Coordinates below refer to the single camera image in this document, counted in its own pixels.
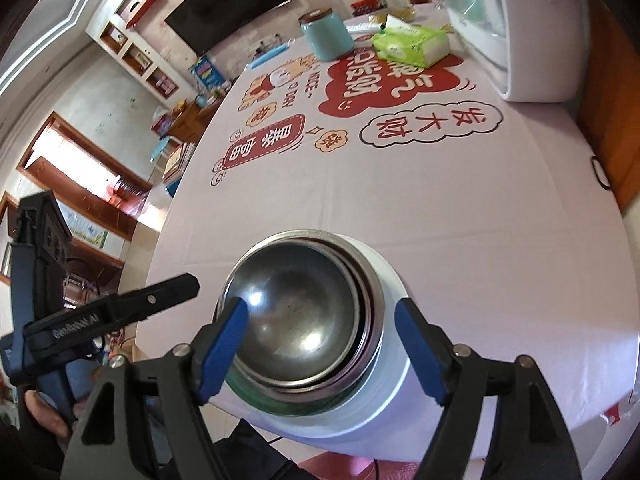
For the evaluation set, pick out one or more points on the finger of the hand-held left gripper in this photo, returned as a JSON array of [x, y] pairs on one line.
[[155, 297]]

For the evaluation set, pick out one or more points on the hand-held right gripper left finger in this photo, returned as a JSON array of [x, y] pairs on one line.
[[222, 345]]

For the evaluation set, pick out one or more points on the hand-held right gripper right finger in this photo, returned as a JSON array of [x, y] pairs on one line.
[[417, 345]]

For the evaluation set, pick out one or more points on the white bowl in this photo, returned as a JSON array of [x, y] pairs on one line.
[[390, 385]]

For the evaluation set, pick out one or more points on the large steel bowl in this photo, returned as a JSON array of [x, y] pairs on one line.
[[379, 305]]

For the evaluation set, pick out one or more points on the pink steel bowl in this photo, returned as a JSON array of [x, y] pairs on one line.
[[364, 320]]

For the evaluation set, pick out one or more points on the green plate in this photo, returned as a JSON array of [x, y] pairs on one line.
[[260, 399]]

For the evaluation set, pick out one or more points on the small steel bowl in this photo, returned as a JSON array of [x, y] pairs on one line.
[[290, 310]]

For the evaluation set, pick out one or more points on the person's left hand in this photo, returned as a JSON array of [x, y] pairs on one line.
[[45, 417]]

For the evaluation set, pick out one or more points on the blue storage box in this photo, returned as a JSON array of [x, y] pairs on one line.
[[172, 187]]

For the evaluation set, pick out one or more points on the wooden framed doorway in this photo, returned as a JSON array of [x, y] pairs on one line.
[[50, 170]]

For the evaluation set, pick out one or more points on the printed pink tablecloth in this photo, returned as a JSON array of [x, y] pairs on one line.
[[450, 210]]

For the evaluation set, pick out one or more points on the stack of books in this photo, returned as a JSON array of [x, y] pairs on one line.
[[180, 160]]

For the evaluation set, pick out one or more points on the pink garment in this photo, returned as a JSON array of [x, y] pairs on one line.
[[350, 467]]

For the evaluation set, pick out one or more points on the blue stool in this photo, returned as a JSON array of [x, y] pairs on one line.
[[161, 152]]

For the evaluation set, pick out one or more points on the red tissue box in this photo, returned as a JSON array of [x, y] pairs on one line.
[[162, 122]]

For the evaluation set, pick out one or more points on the wooden cabinet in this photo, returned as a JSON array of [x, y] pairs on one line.
[[195, 120]]

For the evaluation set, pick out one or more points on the blue printed box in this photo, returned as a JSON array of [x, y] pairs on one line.
[[207, 72]]

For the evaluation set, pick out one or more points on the blue face mask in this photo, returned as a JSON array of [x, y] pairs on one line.
[[270, 55]]

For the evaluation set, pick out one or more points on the green tissue pack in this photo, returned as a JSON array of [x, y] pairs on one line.
[[410, 45]]

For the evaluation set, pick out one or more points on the black television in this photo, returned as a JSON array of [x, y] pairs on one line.
[[225, 5]]

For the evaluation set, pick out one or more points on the teal canister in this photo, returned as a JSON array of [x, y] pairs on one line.
[[325, 37]]

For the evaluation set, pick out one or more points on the plastic wrap roll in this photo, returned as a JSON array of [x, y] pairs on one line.
[[362, 31]]

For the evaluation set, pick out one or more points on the gold foil package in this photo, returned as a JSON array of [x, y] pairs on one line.
[[395, 14]]

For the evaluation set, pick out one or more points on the white sterilizer cabinet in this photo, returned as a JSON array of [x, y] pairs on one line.
[[540, 35]]

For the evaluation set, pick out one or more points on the white wall shelf unit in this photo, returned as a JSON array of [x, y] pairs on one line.
[[107, 40]]

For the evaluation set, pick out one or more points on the red wall shelf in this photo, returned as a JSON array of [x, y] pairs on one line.
[[145, 7]]

